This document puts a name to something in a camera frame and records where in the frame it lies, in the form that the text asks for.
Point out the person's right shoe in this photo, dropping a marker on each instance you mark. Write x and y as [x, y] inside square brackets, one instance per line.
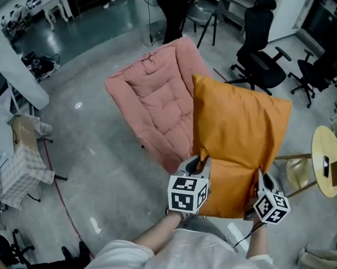
[249, 213]

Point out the red floor tape line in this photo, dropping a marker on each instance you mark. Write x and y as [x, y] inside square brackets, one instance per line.
[64, 204]
[220, 75]

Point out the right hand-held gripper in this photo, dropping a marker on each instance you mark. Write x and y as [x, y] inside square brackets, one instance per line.
[271, 208]

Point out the person's right forearm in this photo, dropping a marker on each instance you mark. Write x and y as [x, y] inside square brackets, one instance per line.
[258, 240]

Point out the black swivel chair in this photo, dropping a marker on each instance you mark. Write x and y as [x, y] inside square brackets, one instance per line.
[8, 247]

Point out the checkered cloth covered table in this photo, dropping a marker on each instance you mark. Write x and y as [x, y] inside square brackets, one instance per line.
[22, 176]

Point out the pink padded armchair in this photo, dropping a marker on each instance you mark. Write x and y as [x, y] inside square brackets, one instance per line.
[160, 102]

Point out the person's left forearm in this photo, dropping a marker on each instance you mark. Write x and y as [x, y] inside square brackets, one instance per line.
[159, 234]

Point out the round wooden side table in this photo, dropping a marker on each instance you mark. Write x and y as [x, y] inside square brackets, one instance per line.
[323, 141]

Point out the brown paper bag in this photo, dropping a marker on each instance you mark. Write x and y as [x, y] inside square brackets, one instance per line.
[24, 132]

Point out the low black office chair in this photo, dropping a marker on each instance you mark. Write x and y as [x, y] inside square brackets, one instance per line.
[318, 74]

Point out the person's grey trousers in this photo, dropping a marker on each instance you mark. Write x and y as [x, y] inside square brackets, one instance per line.
[203, 226]

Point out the white ornate table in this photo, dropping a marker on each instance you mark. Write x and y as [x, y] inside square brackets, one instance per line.
[53, 6]

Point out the person's white shirt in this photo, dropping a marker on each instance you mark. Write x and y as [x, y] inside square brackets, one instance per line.
[182, 261]

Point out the orange cushion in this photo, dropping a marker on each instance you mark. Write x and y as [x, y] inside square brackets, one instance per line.
[238, 130]

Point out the black phone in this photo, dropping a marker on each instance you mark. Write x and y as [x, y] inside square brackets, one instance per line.
[326, 165]

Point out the tall black office chair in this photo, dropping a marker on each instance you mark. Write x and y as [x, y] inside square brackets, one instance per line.
[260, 64]

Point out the grey chair with black legs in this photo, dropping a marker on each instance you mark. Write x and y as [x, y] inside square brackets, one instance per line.
[202, 16]

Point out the yellow wooden stool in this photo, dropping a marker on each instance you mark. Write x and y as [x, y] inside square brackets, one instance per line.
[298, 172]

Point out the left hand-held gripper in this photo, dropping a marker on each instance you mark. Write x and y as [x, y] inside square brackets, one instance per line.
[185, 195]

